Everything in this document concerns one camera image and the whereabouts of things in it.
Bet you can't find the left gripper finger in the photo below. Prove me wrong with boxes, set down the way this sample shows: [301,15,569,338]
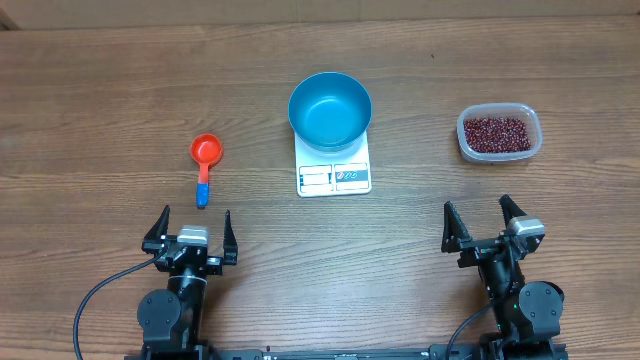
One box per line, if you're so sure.
[222,210,238,265]
[141,205,170,254]

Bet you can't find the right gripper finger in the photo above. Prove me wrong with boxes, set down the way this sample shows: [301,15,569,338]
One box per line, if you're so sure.
[441,201,473,253]
[499,194,526,227]

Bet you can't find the red scoop blue handle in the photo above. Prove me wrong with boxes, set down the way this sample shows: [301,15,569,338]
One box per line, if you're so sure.
[190,133,224,209]

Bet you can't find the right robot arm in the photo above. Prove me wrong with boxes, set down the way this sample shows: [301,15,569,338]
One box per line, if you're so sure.
[441,194,568,360]

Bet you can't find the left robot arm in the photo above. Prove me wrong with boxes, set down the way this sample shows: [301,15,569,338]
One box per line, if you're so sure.
[137,207,238,359]

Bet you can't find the white digital kitchen scale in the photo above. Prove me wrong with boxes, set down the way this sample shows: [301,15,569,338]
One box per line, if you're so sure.
[294,133,372,198]

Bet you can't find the blue bowl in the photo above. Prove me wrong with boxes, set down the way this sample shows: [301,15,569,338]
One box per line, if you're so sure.
[287,72,374,152]

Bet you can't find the red adzuki beans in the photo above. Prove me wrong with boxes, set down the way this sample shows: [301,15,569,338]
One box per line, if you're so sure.
[463,117,532,153]

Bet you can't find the clear plastic container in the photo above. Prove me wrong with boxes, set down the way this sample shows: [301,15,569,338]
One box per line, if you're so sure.
[456,103,543,164]

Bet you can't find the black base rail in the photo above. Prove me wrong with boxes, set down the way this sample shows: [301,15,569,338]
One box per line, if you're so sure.
[124,344,569,360]

